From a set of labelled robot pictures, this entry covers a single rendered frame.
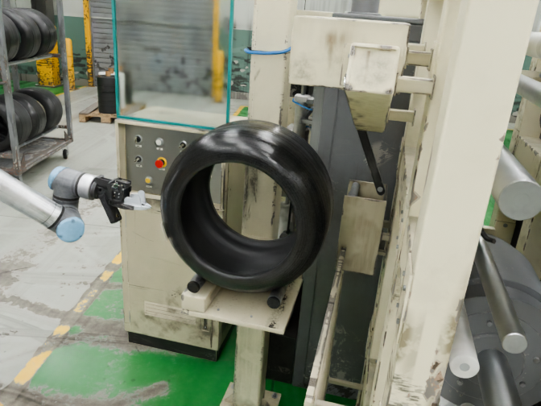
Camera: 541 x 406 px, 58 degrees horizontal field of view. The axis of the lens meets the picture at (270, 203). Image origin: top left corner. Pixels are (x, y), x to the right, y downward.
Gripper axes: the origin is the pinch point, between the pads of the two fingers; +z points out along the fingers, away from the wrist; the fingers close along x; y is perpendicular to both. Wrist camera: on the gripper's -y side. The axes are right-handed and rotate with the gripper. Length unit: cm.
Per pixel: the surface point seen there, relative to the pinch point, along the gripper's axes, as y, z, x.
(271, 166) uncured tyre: 31, 43, -12
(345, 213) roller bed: 10, 67, 19
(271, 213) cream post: -0.4, 39.7, 25.7
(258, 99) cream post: 41, 27, 26
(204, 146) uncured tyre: 31.1, 21.0, -10.0
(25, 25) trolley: 6, -268, 279
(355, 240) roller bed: 1, 73, 19
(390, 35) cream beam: 73, 66, -36
